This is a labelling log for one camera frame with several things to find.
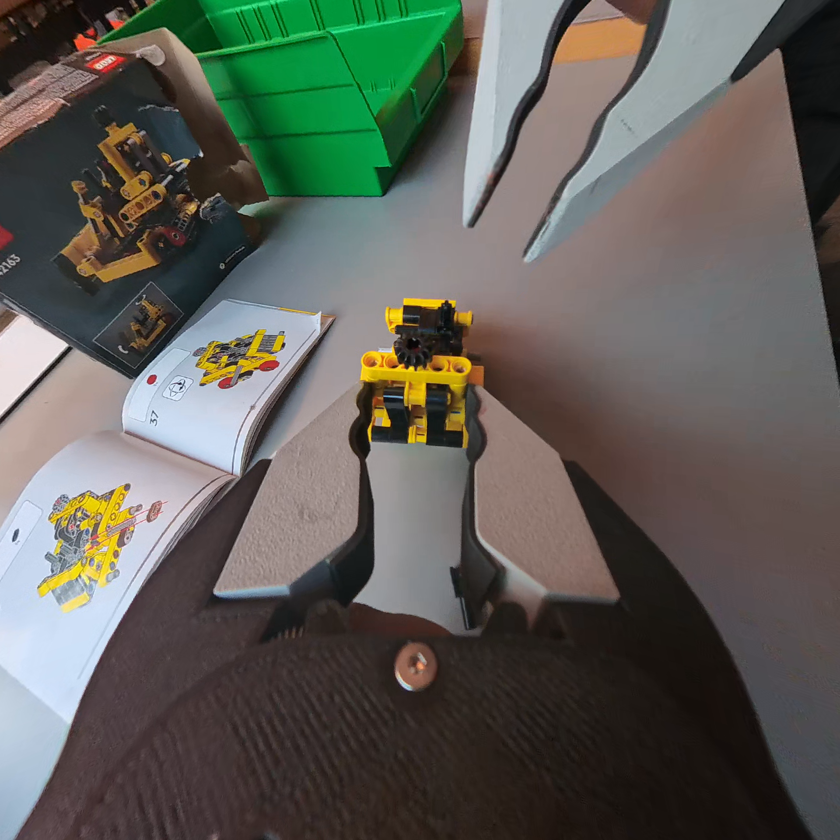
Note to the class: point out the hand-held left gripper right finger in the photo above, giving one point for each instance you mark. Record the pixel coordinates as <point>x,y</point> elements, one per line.
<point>531,518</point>

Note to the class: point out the lego instruction booklet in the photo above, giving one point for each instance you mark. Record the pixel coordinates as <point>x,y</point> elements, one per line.
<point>216,394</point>

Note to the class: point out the dark lego set box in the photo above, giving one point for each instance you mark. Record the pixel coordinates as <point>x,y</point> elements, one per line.
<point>118,216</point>

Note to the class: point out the green plastic storage bin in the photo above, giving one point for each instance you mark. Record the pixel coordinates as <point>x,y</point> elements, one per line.
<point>315,124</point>

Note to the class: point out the yellow black lego vehicle model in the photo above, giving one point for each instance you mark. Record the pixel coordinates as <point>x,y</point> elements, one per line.
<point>420,394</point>

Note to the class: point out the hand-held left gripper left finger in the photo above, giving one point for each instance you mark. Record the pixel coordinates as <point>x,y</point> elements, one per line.
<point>295,512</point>

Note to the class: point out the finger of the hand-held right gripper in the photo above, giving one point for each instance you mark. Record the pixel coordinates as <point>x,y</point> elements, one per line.
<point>676,72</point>
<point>505,79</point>

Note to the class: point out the white sheet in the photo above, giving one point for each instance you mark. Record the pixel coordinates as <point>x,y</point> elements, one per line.
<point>29,367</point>

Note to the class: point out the cluttered dark shelf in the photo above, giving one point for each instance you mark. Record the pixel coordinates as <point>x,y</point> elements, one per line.
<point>52,26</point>

